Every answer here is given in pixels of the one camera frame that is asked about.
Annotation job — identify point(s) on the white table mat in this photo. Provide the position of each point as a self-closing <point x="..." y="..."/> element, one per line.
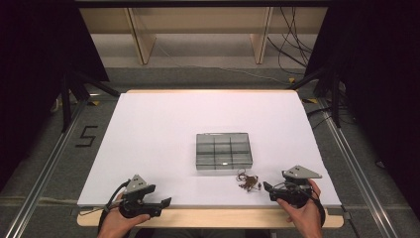
<point x="158" y="139"/>

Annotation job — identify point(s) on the person's right hand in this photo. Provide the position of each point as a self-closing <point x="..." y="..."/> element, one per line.
<point x="305" y="221"/>

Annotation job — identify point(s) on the yellow black floor tape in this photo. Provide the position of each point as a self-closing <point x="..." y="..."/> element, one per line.
<point x="292" y="80"/>
<point x="309" y="100"/>
<point x="94" y="103"/>

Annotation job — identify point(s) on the person's left hand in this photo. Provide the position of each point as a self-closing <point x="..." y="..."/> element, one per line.
<point x="114" y="224"/>

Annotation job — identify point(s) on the aluminium floor rail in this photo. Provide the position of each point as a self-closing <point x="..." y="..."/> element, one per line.
<point x="360" y="165"/>
<point x="49" y="165"/>

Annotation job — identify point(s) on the black curtain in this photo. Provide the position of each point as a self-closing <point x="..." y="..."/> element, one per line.
<point x="33" y="66"/>
<point x="379" y="82"/>

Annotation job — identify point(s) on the light wooden shelf unit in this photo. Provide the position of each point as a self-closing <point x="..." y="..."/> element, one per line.
<point x="198" y="20"/>

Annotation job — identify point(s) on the light wooden table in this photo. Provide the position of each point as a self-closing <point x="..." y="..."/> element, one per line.
<point x="214" y="218"/>

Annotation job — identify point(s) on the brown jewellery pile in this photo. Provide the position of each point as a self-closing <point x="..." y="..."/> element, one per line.
<point x="249" y="181"/>

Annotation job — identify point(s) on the grey transparent compartment box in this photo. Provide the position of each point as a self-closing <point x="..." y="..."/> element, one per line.
<point x="224" y="151"/>

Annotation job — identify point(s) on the black tripod stand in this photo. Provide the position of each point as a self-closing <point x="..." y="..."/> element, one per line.
<point x="335" y="99"/>
<point x="67" y="99"/>

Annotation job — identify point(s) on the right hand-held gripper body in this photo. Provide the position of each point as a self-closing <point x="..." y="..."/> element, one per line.
<point x="297" y="193"/>

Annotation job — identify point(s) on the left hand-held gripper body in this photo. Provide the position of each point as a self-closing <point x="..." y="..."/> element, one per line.
<point x="135" y="185"/>

